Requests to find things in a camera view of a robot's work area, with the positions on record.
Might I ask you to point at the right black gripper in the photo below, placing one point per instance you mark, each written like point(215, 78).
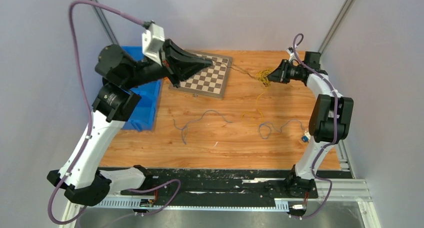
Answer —
point(280, 74)

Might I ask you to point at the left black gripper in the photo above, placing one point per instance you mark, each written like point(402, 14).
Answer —
point(180, 65)

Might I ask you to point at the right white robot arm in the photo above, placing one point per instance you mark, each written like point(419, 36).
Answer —
point(330, 119)

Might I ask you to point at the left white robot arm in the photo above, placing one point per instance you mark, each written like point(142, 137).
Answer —
point(80, 177)

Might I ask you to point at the checkerboard calibration board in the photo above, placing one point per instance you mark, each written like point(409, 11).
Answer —
point(211, 81)

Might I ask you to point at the white blue toy block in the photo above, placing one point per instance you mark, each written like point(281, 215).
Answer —
point(306, 137)

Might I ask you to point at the blue plastic bin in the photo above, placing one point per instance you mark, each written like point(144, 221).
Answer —
point(144, 115)

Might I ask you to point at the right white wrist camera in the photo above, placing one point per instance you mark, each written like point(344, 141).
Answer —
point(291, 53)

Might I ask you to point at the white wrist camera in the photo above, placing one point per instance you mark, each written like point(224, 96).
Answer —
point(291, 53)
point(153, 39)

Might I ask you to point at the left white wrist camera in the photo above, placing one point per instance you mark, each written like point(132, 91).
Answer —
point(153, 39)

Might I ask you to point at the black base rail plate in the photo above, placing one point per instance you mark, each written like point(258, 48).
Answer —
point(218, 187)

